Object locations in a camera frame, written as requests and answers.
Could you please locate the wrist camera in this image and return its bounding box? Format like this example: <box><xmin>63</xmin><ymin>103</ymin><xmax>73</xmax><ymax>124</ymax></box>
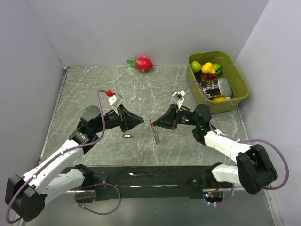
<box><xmin>172</xmin><ymin>90</ymin><xmax>186</xmax><ymax>110</ymax></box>
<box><xmin>108</xmin><ymin>93</ymin><xmax>123</xmax><ymax>114</ymax></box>

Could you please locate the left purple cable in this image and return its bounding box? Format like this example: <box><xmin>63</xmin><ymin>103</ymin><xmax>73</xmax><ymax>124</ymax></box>
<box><xmin>5</xmin><ymin>89</ymin><xmax>122</xmax><ymax>224</ymax></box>

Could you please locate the green watermelon toy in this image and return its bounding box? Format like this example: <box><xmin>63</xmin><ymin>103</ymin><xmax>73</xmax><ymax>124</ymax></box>
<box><xmin>213</xmin><ymin>63</ymin><xmax>222</xmax><ymax>76</ymax></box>

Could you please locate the yellow pear toy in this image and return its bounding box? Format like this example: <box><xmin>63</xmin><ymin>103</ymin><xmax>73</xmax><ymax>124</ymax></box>
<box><xmin>201</xmin><ymin>62</ymin><xmax>216</xmax><ymax>74</ymax></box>

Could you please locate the dark red grapes toy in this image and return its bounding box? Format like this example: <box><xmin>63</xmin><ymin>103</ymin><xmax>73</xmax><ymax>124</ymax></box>
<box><xmin>194</xmin><ymin>71</ymin><xmax>218</xmax><ymax>83</ymax></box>

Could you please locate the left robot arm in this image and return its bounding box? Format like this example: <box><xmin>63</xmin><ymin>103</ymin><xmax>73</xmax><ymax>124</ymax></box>
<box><xmin>5</xmin><ymin>104</ymin><xmax>144</xmax><ymax>224</ymax></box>

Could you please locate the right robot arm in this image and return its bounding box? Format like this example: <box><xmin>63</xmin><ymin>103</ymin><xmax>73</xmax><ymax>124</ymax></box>
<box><xmin>152</xmin><ymin>104</ymin><xmax>278</xmax><ymax>194</ymax></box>

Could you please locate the green lime toy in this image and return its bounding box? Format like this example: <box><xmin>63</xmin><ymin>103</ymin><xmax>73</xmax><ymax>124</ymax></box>
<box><xmin>190</xmin><ymin>61</ymin><xmax>202</xmax><ymax>73</ymax></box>

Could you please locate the red dragon fruit toy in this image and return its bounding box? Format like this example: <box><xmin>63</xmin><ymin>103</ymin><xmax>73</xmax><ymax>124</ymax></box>
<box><xmin>127</xmin><ymin>56</ymin><xmax>153</xmax><ymax>72</ymax></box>

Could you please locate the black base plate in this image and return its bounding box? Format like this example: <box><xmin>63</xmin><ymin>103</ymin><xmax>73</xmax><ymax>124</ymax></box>
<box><xmin>74</xmin><ymin>164</ymin><xmax>231</xmax><ymax>201</ymax></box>

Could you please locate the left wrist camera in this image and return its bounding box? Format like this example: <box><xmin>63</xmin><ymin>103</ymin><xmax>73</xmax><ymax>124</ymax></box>
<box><xmin>108</xmin><ymin>93</ymin><xmax>123</xmax><ymax>114</ymax></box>

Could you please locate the small black key fob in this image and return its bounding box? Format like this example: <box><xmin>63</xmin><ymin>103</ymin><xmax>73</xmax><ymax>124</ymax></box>
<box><xmin>122</xmin><ymin>134</ymin><xmax>133</xmax><ymax>138</ymax></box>

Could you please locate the red and silver key organizer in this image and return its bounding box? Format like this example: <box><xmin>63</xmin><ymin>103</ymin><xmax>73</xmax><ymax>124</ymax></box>
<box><xmin>149</xmin><ymin>120</ymin><xmax>160</xmax><ymax>145</ymax></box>

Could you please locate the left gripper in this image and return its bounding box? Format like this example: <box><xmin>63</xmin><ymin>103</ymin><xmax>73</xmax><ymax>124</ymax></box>
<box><xmin>93</xmin><ymin>103</ymin><xmax>144</xmax><ymax>133</ymax></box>

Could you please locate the black labelled cup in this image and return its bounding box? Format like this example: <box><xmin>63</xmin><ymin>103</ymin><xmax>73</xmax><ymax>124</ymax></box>
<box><xmin>201</xmin><ymin>78</ymin><xmax>232</xmax><ymax>98</ymax></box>

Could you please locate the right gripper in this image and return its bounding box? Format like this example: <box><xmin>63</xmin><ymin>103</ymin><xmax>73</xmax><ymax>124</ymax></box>
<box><xmin>153</xmin><ymin>103</ymin><xmax>200</xmax><ymax>130</ymax></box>

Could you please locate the aluminium rail frame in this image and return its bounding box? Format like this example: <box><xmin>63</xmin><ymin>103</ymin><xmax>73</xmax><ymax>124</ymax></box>
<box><xmin>22</xmin><ymin>183</ymin><xmax>272</xmax><ymax>196</ymax></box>

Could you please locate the olive green plastic bin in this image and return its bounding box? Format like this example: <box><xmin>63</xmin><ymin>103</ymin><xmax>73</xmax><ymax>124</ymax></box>
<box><xmin>186</xmin><ymin>51</ymin><xmax>249</xmax><ymax>114</ymax></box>

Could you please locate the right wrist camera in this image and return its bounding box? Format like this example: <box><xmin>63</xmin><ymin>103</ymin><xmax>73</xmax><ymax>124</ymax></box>
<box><xmin>172</xmin><ymin>90</ymin><xmax>186</xmax><ymax>110</ymax></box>

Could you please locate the yellow lemon toy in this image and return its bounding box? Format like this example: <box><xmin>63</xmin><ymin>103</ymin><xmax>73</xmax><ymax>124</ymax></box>
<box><xmin>212</xmin><ymin>97</ymin><xmax>225</xmax><ymax>102</ymax></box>

